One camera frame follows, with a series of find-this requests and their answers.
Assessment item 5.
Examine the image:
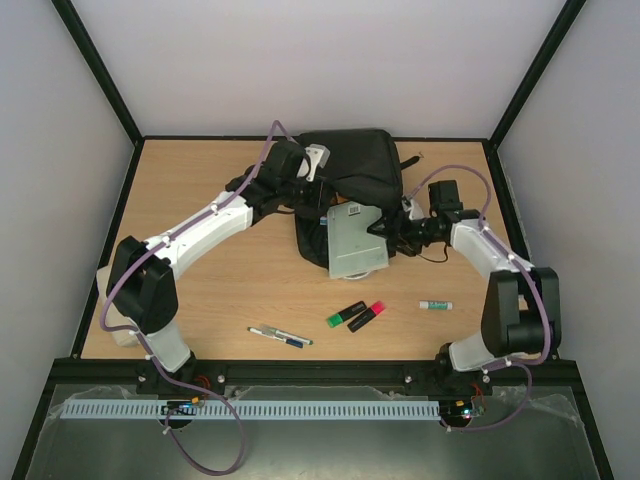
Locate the glue stick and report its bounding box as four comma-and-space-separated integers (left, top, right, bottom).
419, 300, 453, 310

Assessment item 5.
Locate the purple cable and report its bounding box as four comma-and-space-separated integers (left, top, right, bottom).
404, 164, 554, 434
99, 119, 306, 475

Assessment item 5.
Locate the pink highlighter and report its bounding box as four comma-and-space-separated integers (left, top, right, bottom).
347, 301, 386, 333

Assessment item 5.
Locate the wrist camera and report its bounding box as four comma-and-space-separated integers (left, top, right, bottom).
298, 144, 330, 182
402, 197, 424, 221

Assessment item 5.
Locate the black student bag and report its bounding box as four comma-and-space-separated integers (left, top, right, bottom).
294, 128, 418, 268

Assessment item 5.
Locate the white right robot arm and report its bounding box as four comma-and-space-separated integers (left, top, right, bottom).
368, 180, 562, 392

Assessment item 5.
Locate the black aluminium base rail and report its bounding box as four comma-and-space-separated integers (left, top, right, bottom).
49, 357, 581, 396

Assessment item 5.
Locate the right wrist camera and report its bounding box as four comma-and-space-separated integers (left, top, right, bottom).
402, 197, 424, 221

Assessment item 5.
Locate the grey slotted cable duct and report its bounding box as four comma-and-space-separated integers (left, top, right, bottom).
60, 399, 441, 421

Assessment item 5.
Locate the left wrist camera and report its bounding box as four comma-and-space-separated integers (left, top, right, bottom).
298, 144, 330, 182

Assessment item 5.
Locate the blue whiteboard marker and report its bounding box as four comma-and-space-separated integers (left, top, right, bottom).
247, 327, 304, 349

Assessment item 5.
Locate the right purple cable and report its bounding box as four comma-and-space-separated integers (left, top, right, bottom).
404, 164, 554, 434

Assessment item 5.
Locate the beige pencil case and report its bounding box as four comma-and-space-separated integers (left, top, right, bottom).
96, 265, 139, 348

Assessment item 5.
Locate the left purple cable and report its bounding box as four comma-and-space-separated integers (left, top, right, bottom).
99, 119, 306, 475

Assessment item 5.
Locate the grey notebook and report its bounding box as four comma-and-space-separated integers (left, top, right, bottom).
327, 202, 389, 279

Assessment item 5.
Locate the dog picture book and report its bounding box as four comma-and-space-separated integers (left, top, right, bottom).
329, 194, 349, 206

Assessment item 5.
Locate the green highlighter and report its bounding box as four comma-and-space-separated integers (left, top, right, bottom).
327, 301, 367, 328

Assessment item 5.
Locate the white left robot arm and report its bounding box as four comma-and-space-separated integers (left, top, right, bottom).
96, 140, 330, 373

